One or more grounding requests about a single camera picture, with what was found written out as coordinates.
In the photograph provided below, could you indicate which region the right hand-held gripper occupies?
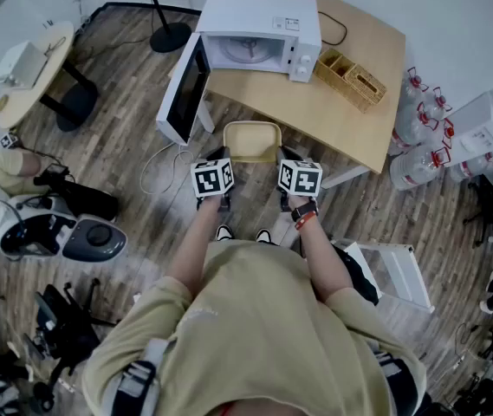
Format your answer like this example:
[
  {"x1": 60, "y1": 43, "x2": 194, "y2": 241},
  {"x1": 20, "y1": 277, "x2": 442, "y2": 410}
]
[{"x1": 277, "y1": 145, "x2": 324, "y2": 211}]

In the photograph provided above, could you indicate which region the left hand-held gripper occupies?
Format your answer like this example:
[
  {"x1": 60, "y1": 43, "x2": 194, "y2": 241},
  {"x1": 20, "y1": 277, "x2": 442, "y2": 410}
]
[{"x1": 190, "y1": 145, "x2": 236, "y2": 212}]

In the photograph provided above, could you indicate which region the yellow plastic tray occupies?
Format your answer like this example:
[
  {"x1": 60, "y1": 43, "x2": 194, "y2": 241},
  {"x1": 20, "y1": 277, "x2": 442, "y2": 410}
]
[{"x1": 222, "y1": 120, "x2": 282, "y2": 165}]

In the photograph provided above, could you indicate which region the white microwave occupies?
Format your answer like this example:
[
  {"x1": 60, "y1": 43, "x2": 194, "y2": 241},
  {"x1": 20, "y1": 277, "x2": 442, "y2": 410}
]
[{"x1": 155, "y1": 0, "x2": 323, "y2": 146}]

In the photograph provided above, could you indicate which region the person's left forearm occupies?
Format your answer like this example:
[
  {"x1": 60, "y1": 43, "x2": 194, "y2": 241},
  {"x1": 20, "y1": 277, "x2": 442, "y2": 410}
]
[{"x1": 165, "y1": 195, "x2": 224, "y2": 296}]

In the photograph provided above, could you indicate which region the person's right forearm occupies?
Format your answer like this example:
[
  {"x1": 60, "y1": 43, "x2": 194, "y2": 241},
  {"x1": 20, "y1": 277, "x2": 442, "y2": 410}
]
[{"x1": 287, "y1": 197, "x2": 355, "y2": 305}]

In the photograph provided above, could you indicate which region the glass microwave turntable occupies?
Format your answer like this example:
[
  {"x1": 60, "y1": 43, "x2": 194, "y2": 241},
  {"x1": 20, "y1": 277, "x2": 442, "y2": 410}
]
[{"x1": 219, "y1": 36, "x2": 274, "y2": 67}]

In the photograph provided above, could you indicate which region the white table leg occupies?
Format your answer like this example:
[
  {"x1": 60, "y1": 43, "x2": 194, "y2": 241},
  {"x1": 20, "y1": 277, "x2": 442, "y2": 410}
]
[
  {"x1": 321, "y1": 165, "x2": 371, "y2": 190},
  {"x1": 197, "y1": 95, "x2": 215, "y2": 133}
]

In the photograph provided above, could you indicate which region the black wristwatch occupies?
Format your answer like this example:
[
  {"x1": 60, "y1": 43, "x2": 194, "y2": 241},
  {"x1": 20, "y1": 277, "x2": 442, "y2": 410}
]
[{"x1": 291, "y1": 199, "x2": 319, "y2": 223}]

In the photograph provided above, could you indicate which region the red wristband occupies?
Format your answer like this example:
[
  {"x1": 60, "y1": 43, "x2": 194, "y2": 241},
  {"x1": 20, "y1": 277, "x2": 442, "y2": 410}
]
[{"x1": 295, "y1": 212, "x2": 319, "y2": 232}]

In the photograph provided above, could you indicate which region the wicker desk organizer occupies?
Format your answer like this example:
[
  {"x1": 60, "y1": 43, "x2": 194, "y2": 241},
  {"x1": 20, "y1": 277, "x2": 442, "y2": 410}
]
[{"x1": 313, "y1": 48, "x2": 388, "y2": 114}]

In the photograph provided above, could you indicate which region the black standing fan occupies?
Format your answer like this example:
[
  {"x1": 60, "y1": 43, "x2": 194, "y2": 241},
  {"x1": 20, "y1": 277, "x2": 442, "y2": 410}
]
[{"x1": 101, "y1": 0, "x2": 193, "y2": 54}]

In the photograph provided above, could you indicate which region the group of clear water jugs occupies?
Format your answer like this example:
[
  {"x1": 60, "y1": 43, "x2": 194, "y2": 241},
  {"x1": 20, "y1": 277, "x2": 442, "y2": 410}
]
[{"x1": 388, "y1": 67, "x2": 493, "y2": 192}]

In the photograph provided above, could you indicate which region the black bag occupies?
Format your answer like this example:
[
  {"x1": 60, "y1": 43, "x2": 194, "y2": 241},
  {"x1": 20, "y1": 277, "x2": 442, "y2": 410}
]
[{"x1": 334, "y1": 244, "x2": 379, "y2": 307}]

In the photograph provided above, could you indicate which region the person's tan shirt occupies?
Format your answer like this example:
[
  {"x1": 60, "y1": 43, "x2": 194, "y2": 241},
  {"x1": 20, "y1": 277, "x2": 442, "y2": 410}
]
[{"x1": 81, "y1": 239, "x2": 428, "y2": 416}]

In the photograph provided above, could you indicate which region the round wooden side table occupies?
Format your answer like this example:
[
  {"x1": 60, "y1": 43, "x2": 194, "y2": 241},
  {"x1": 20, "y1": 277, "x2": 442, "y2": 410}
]
[{"x1": 0, "y1": 20, "x2": 100, "y2": 133}]

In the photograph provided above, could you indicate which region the white device with black interior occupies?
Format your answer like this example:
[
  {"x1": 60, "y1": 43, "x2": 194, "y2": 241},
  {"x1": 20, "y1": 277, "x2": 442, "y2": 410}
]
[{"x1": 0, "y1": 193, "x2": 77, "y2": 260}]

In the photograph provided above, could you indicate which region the white box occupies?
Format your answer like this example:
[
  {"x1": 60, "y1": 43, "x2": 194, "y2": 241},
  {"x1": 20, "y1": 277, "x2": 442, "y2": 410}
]
[{"x1": 0, "y1": 40, "x2": 49, "y2": 89}]

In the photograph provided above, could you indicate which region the black folded chair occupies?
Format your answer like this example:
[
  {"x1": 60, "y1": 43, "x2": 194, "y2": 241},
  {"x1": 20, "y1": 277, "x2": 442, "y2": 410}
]
[{"x1": 33, "y1": 277, "x2": 113, "y2": 389}]

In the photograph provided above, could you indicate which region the white floor cable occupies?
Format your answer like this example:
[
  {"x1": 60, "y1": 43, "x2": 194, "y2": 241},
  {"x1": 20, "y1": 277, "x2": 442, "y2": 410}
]
[{"x1": 139, "y1": 139, "x2": 195, "y2": 197}]

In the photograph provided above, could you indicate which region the black power cable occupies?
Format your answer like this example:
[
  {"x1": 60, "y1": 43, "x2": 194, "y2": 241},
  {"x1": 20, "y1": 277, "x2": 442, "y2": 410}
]
[{"x1": 317, "y1": 10, "x2": 348, "y2": 47}]

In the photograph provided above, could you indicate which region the white metal frame stool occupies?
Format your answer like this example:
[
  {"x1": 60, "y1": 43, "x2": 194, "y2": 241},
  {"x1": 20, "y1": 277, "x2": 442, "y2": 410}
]
[{"x1": 332, "y1": 238, "x2": 436, "y2": 314}]

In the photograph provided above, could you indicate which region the thin black cord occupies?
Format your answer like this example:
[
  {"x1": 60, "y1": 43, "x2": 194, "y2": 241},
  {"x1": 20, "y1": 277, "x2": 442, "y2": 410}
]
[{"x1": 45, "y1": 36, "x2": 68, "y2": 56}]

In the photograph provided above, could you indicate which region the gray black shoulder strap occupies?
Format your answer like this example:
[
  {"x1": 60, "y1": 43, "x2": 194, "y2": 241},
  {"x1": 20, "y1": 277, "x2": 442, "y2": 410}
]
[
  {"x1": 371, "y1": 348, "x2": 420, "y2": 416},
  {"x1": 111, "y1": 338, "x2": 170, "y2": 416}
]

